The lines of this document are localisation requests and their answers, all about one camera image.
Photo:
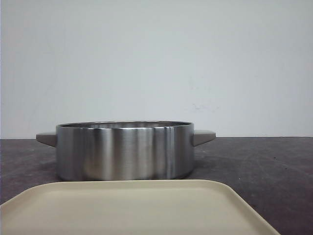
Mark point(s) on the stainless steel steamer pot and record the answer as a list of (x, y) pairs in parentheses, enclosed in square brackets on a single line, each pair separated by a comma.
[(125, 150)]

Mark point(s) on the cream plastic tray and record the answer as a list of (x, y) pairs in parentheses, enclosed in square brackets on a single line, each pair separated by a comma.
[(155, 207)]

